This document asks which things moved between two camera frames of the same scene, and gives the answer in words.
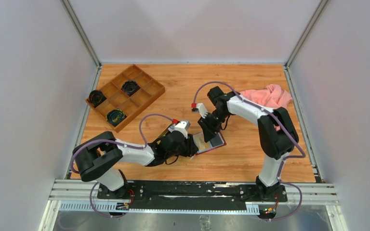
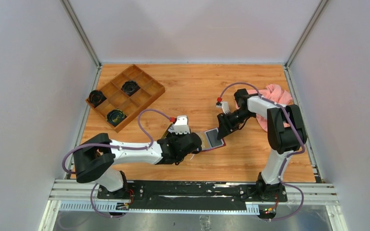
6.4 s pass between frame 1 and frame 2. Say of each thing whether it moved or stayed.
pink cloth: stayed
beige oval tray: stayed
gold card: stayed
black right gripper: moved
